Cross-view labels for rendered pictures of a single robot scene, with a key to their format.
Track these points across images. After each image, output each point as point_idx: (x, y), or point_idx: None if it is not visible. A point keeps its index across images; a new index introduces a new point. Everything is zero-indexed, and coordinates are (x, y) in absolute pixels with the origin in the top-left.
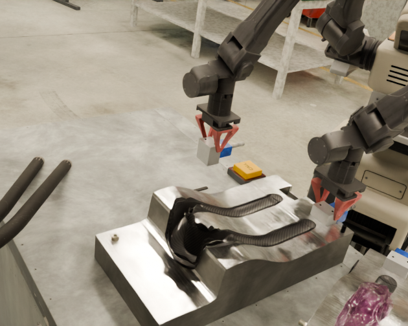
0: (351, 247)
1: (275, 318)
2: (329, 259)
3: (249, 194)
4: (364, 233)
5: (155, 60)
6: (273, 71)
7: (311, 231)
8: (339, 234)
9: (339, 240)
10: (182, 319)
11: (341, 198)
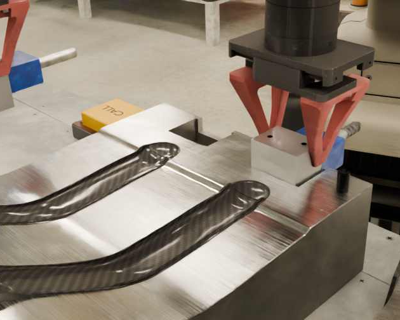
0: (376, 226)
1: None
2: (326, 273)
3: (93, 157)
4: (392, 193)
5: (27, 33)
6: (202, 12)
7: (260, 208)
8: (334, 199)
9: (338, 216)
10: None
11: (315, 96)
